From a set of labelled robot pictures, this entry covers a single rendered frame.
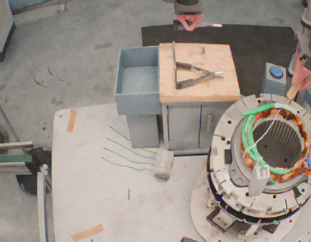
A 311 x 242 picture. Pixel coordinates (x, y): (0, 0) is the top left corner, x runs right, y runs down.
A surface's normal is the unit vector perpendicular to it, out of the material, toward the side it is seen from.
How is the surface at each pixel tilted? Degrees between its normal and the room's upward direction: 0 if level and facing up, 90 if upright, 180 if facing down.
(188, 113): 90
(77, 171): 0
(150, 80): 0
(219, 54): 0
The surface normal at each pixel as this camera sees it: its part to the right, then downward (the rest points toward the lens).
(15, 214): -0.06, -0.57
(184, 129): 0.00, 0.82
